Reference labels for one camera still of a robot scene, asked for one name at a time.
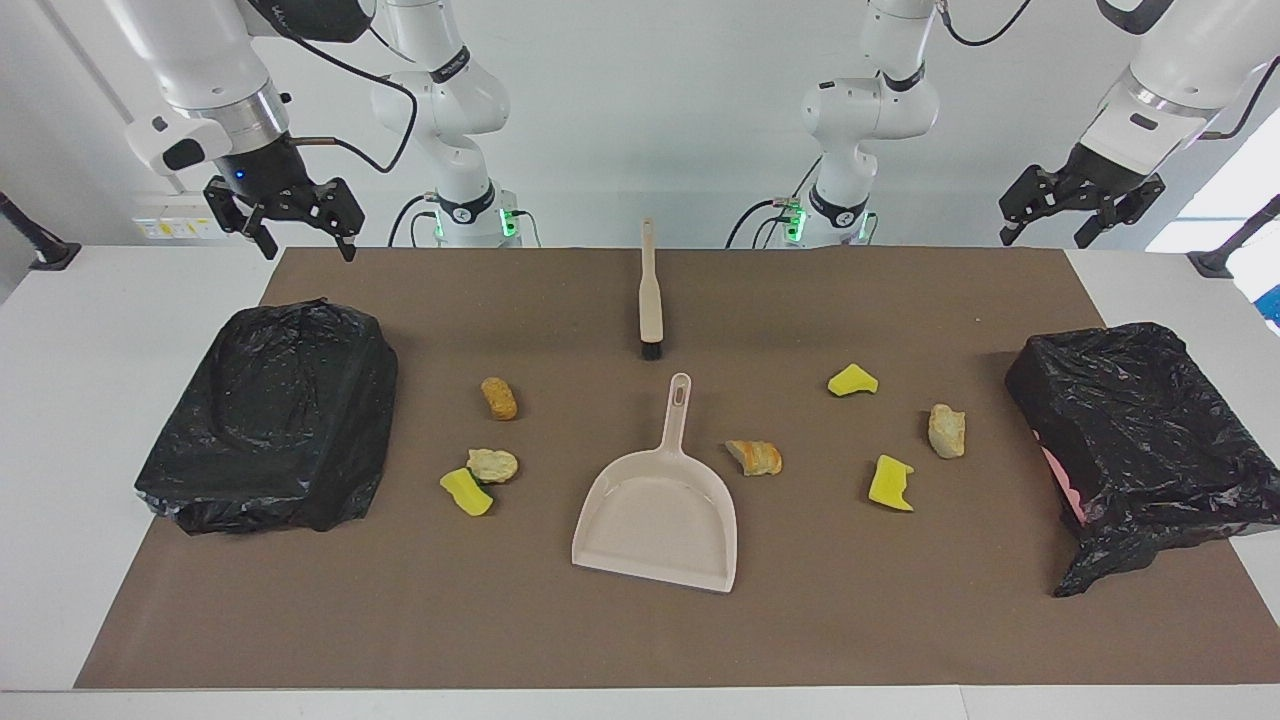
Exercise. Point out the black plastic trash bag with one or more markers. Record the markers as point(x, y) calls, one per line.
point(270, 420)
point(1150, 440)

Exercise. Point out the blue object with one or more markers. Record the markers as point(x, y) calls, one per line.
point(1273, 305)

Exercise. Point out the notched yellow sponge piece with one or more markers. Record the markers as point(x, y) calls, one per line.
point(889, 485)

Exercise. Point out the pink plastic bin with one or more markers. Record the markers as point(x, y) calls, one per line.
point(1060, 480)

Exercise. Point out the small yellow sponge piece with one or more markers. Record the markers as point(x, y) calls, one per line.
point(851, 381)

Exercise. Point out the brown breaded nugget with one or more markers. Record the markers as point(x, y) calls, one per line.
point(498, 398)

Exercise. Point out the brown table mat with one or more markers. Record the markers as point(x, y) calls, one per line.
point(640, 640)

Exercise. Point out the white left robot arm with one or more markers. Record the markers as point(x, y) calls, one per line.
point(870, 110)

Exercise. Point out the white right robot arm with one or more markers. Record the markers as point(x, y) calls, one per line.
point(200, 60)

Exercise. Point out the yellow sponge with green pad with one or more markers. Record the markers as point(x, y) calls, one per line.
point(466, 492)

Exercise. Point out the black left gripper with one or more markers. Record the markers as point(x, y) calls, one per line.
point(1100, 175)

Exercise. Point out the beige plastic dustpan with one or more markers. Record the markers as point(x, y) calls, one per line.
point(655, 520)

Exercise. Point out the golden brown croissant piece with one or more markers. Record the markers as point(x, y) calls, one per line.
point(754, 458)

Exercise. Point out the black stand foot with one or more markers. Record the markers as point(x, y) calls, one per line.
point(50, 253)
point(1215, 263)

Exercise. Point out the white wall socket box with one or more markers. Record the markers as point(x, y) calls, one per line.
point(175, 225)

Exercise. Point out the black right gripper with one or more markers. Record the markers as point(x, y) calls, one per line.
point(265, 170)

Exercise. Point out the beige hand brush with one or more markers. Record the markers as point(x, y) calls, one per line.
point(651, 300)

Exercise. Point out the beige croissant chunk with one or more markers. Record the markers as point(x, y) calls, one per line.
point(946, 431)
point(492, 465)

